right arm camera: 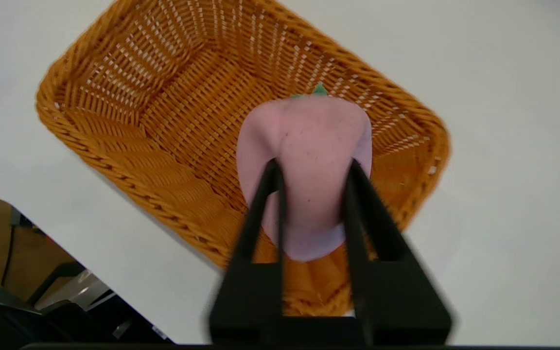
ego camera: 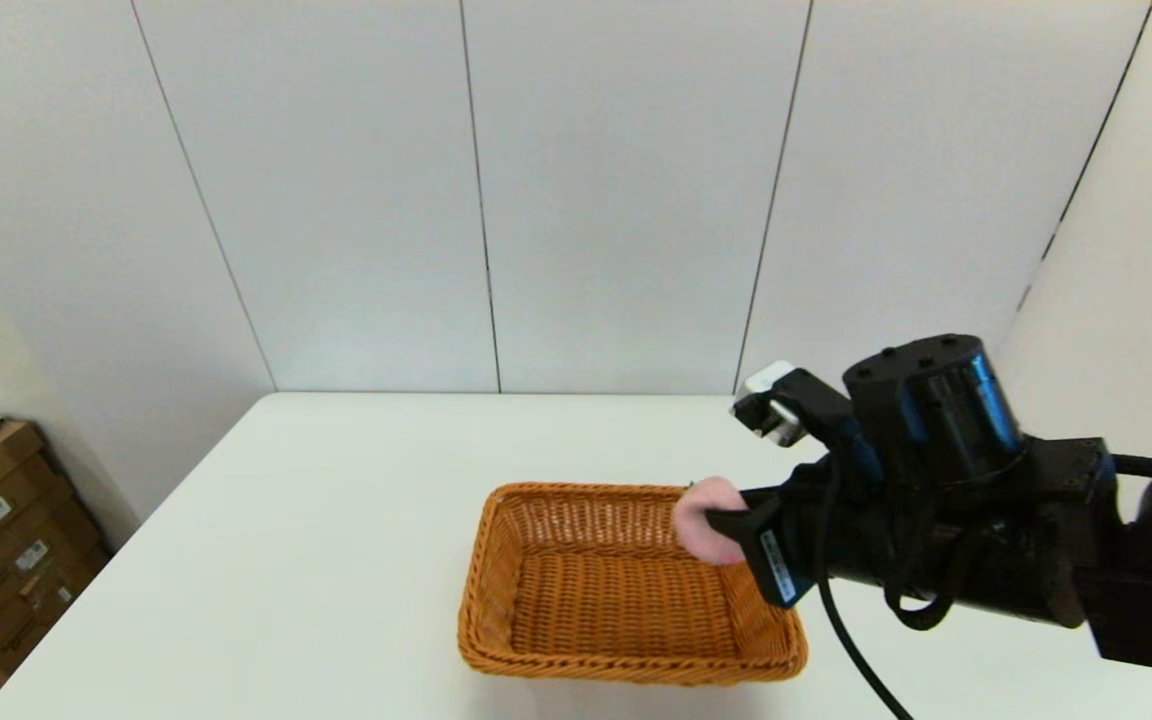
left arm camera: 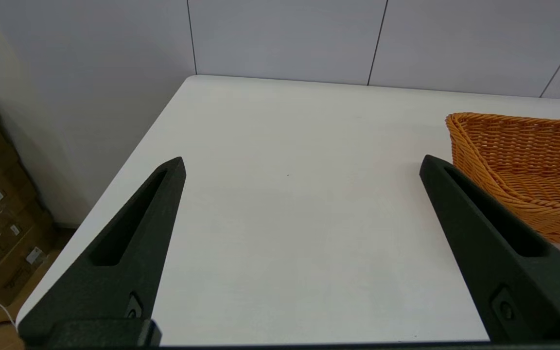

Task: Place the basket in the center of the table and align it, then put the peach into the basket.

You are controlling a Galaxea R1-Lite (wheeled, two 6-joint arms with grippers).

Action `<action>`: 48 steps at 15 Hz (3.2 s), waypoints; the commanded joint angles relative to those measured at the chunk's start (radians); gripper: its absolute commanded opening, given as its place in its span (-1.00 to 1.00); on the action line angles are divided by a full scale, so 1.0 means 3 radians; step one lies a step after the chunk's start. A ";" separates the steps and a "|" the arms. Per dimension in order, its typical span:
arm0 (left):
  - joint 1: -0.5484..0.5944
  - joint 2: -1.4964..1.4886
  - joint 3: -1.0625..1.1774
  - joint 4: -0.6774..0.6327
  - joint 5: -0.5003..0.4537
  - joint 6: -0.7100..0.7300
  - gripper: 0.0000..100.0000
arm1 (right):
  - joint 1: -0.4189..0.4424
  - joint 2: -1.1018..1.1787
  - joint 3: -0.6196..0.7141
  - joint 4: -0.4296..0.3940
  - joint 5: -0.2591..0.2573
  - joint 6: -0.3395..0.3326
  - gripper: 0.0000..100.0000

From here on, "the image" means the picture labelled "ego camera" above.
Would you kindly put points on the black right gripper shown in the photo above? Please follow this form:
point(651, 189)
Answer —
point(936, 545)

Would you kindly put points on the pink peach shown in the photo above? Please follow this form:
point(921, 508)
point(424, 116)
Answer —
point(688, 525)

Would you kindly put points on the orange woven wicker basket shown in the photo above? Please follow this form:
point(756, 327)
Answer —
point(586, 600)

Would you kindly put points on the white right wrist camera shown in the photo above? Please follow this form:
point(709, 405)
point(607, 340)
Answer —
point(771, 385)

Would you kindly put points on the black right camera bracket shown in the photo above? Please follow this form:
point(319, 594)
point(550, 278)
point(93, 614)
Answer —
point(821, 400)

